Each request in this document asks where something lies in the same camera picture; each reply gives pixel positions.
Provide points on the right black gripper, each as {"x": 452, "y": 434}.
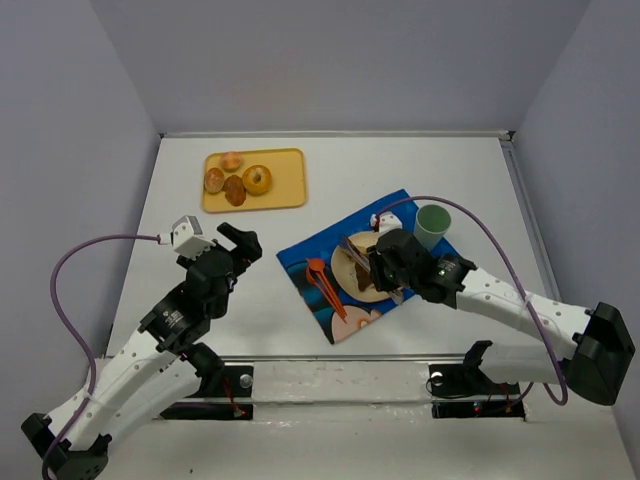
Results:
{"x": 382, "y": 265}

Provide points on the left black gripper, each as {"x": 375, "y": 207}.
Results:
{"x": 236, "y": 256}

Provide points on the metal tongs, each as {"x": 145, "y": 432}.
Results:
{"x": 360, "y": 259}

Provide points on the dark brown bread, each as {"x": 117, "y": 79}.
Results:
{"x": 363, "y": 279}

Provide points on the tan bread slice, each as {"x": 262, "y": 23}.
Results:
{"x": 363, "y": 240}

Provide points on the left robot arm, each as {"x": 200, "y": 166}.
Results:
{"x": 163, "y": 361}

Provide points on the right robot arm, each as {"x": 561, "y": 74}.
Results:
{"x": 586, "y": 351}

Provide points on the brown glazed pastry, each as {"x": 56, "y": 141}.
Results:
{"x": 234, "y": 190}

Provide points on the green plastic cup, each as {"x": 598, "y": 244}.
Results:
{"x": 431, "y": 224}

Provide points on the beige decorated plate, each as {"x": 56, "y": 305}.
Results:
{"x": 342, "y": 268}

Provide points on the golden bagel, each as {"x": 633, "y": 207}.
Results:
{"x": 257, "y": 180}

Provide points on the round bun left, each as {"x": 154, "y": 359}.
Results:
{"x": 214, "y": 180}

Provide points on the round bun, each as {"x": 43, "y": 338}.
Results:
{"x": 214, "y": 180}
{"x": 231, "y": 161}

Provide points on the blue cartoon placemat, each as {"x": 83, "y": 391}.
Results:
{"x": 321, "y": 245}

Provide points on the round bun top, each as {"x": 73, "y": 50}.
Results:
{"x": 231, "y": 161}

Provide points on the orange plastic knife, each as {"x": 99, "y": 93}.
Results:
{"x": 327, "y": 290}

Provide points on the orange plastic spoon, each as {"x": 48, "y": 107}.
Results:
{"x": 314, "y": 269}

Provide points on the orange plastic fork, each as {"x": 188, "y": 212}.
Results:
{"x": 318, "y": 280}

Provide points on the yellow plastic tray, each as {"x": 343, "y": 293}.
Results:
{"x": 288, "y": 188}

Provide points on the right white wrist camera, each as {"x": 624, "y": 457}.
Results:
{"x": 385, "y": 222}

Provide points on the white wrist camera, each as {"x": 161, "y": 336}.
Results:
{"x": 385, "y": 222}
{"x": 188, "y": 239}

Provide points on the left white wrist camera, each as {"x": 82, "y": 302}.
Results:
{"x": 188, "y": 239}

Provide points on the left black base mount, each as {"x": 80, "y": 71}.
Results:
{"x": 228, "y": 398}

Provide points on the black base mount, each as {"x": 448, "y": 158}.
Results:
{"x": 462, "y": 391}
{"x": 228, "y": 398}

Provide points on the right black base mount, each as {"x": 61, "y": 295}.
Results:
{"x": 462, "y": 391}

